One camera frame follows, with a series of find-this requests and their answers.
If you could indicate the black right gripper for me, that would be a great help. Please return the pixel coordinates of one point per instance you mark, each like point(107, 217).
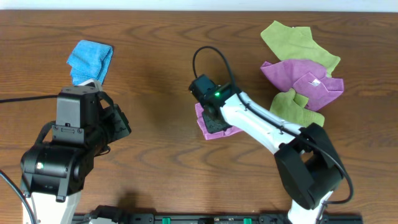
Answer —
point(214, 123)

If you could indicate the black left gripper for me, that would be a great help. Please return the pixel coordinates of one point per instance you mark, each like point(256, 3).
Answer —
point(118, 121)

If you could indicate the purple microfiber cloth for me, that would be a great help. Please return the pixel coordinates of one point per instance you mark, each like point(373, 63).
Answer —
point(222, 134)

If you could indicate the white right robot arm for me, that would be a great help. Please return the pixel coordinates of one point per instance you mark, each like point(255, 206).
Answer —
point(308, 165)

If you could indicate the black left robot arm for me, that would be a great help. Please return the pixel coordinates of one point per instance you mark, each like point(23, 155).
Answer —
point(55, 168)

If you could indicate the folded blue cloth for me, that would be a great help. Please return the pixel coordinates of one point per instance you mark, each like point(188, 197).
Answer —
point(89, 60)

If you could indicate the lower green cloth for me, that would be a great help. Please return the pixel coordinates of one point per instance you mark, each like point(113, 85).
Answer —
point(290, 106)

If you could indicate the green cloth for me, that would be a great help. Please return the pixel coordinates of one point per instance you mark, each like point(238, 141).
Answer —
point(290, 106)
point(297, 43)

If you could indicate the crumpled purple cloth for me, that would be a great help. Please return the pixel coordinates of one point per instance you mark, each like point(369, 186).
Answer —
point(307, 78)

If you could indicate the upper green cloth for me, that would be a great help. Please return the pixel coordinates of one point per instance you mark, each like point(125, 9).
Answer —
point(297, 43)

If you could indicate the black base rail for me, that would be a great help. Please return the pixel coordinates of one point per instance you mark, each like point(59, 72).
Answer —
point(107, 214)

